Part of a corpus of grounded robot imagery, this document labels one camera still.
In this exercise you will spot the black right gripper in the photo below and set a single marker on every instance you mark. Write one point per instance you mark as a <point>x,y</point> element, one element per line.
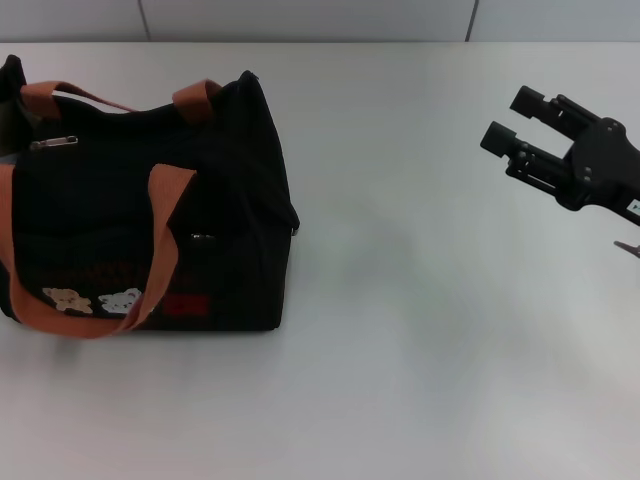
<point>605,165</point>

